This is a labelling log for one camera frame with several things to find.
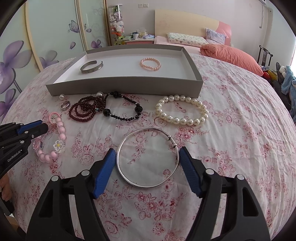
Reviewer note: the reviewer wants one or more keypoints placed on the sliding flower wardrobe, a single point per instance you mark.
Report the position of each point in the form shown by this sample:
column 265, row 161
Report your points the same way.
column 42, row 33

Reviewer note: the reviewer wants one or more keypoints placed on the floral pink bedspread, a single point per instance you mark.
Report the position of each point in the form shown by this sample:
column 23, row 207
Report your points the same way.
column 249, row 131

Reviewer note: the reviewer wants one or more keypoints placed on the purple patterned pillow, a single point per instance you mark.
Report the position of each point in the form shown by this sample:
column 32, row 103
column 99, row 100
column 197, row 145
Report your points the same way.
column 213, row 37

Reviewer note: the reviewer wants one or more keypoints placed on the orange folded quilt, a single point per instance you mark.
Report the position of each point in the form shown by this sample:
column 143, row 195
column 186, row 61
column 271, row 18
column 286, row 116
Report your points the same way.
column 233, row 56

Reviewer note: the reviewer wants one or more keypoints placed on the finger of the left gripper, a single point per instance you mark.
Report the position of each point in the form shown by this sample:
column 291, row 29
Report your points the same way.
column 22, row 128
column 35, row 132

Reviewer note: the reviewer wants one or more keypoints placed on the pink nightstand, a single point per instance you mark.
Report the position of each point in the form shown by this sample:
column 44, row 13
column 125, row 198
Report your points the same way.
column 138, row 41

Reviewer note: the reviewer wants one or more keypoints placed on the pearl earring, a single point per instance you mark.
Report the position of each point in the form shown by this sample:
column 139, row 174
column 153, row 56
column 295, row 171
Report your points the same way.
column 62, row 97
column 100, row 94

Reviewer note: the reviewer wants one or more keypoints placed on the white mug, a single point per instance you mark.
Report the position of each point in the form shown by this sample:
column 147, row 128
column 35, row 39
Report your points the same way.
column 135, row 36

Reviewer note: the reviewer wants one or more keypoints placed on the cream and pink headboard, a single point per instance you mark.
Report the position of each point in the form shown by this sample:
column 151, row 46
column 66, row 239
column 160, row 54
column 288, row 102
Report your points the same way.
column 166, row 21

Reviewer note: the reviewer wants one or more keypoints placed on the dark wooden chair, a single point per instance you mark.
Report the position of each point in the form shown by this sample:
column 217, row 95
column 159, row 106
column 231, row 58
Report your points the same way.
column 264, row 57

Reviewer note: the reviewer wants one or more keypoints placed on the grey cardboard tray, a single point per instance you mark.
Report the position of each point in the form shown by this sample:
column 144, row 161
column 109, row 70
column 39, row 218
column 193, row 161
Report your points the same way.
column 137, row 69

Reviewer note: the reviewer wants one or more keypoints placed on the left hand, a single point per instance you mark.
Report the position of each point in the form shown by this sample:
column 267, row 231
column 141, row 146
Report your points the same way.
column 5, row 188

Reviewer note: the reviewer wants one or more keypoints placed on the glass tube of plush toys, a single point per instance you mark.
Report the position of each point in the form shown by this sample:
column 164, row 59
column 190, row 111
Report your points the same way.
column 116, row 24

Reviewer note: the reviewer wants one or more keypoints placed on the floral white pillow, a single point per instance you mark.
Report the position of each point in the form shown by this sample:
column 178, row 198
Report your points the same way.
column 188, row 40

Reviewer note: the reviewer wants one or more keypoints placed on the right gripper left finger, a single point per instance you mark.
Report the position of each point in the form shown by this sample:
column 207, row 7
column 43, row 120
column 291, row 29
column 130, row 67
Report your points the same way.
column 52, row 220

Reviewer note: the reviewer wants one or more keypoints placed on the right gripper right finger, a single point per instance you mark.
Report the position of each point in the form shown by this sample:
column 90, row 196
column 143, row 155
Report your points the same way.
column 243, row 217

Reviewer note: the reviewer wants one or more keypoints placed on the blue plush garment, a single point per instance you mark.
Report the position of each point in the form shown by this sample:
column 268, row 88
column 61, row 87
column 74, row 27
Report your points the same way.
column 288, row 83

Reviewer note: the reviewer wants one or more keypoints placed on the thin silver bangle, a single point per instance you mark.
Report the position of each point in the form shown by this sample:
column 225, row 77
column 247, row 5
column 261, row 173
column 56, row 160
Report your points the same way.
column 148, row 158

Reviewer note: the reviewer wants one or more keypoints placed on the wall socket plate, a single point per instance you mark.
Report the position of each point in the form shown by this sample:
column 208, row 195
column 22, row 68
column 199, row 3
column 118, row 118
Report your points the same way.
column 143, row 5

